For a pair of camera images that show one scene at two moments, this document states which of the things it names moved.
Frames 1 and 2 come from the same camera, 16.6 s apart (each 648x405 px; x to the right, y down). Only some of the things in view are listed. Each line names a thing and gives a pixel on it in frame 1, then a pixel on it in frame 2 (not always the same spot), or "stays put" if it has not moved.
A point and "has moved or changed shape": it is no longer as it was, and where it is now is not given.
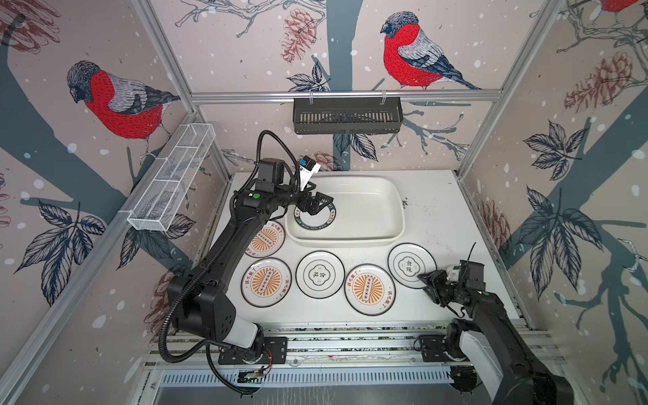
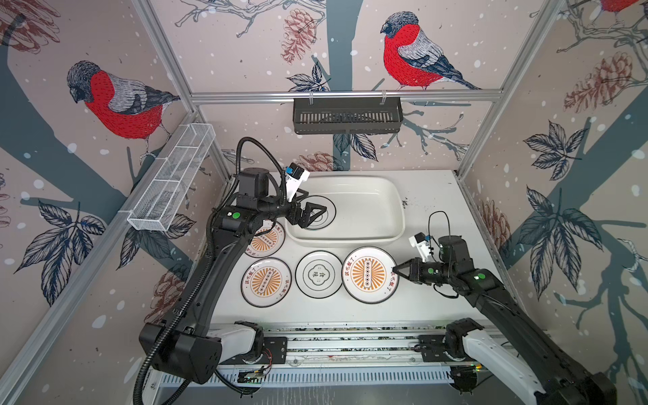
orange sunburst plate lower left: x=266 y=282 stays put
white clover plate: x=407 y=261 has moved or changed shape
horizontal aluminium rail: x=345 y=95 stays put
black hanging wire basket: x=317 y=116 stays put
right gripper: x=432 y=294 → x=415 y=264
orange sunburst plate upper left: x=268 y=241 stays put
